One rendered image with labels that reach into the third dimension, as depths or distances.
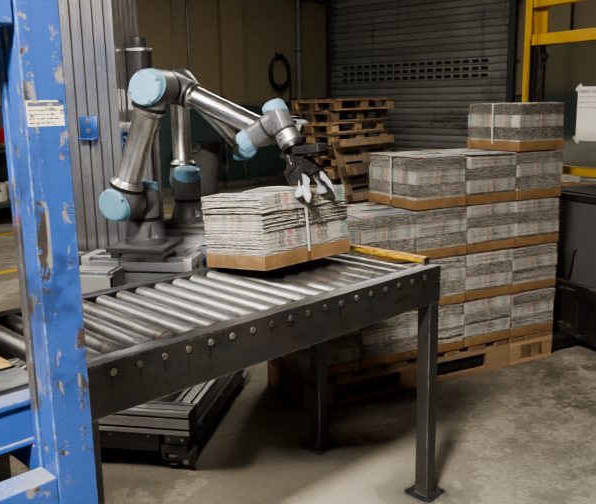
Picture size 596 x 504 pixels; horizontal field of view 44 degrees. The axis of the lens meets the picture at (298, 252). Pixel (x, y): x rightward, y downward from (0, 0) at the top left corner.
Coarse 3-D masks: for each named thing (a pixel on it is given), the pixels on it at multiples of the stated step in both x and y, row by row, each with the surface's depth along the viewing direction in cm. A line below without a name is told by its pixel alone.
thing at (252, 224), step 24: (264, 192) 228; (288, 192) 222; (216, 216) 231; (240, 216) 223; (264, 216) 217; (288, 216) 223; (216, 240) 233; (240, 240) 225; (264, 240) 217; (288, 240) 224
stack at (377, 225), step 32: (352, 224) 311; (384, 224) 319; (416, 224) 328; (448, 224) 336; (480, 224) 344; (512, 224) 354; (448, 256) 342; (480, 256) 347; (512, 256) 357; (448, 288) 342; (480, 288) 351; (384, 320) 328; (416, 320) 337; (448, 320) 345; (480, 320) 354; (352, 352) 323; (384, 352) 331; (448, 352) 349; (480, 352) 358; (288, 384) 328; (352, 384) 343; (416, 384) 343
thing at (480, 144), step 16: (480, 144) 370; (496, 144) 360; (512, 144) 350; (528, 144) 348; (544, 144) 353; (560, 144) 358; (528, 192) 354; (544, 192) 358; (560, 192) 363; (528, 240) 359; (544, 240) 364; (512, 288) 360; (528, 288) 365; (512, 336) 366
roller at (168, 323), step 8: (104, 296) 206; (104, 304) 202; (112, 304) 200; (120, 304) 198; (128, 304) 197; (120, 312) 196; (128, 312) 194; (136, 312) 192; (144, 312) 190; (152, 312) 189; (144, 320) 188; (152, 320) 186; (160, 320) 184; (168, 320) 183; (176, 320) 182; (168, 328) 181; (176, 328) 179; (184, 328) 177; (192, 328) 176
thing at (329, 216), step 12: (312, 192) 229; (336, 192) 238; (312, 204) 230; (324, 204) 233; (336, 204) 237; (312, 216) 231; (324, 216) 234; (336, 216) 237; (312, 228) 232; (324, 228) 234; (336, 228) 238; (324, 240) 234; (336, 240) 238
